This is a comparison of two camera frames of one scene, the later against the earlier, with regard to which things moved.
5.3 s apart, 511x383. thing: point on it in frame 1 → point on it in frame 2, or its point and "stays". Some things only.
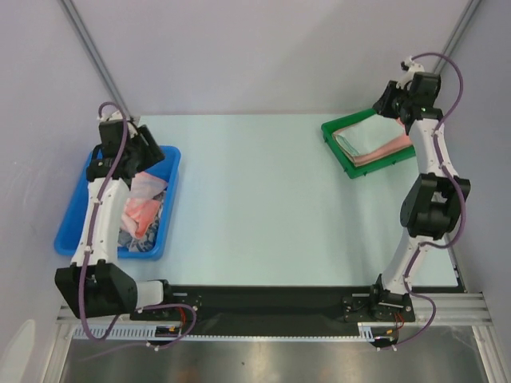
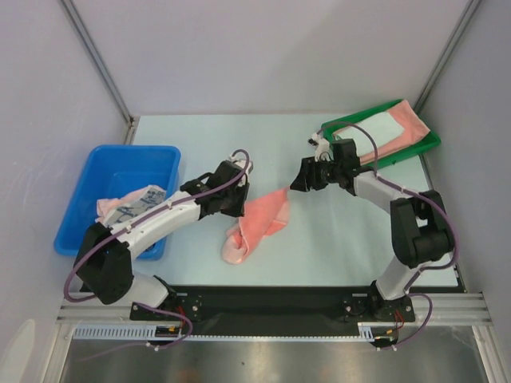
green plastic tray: (354, 171) stays
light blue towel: (370, 133) stays
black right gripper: (384, 102) → (310, 174)
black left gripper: (154, 153) → (238, 211)
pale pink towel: (140, 208) → (259, 218)
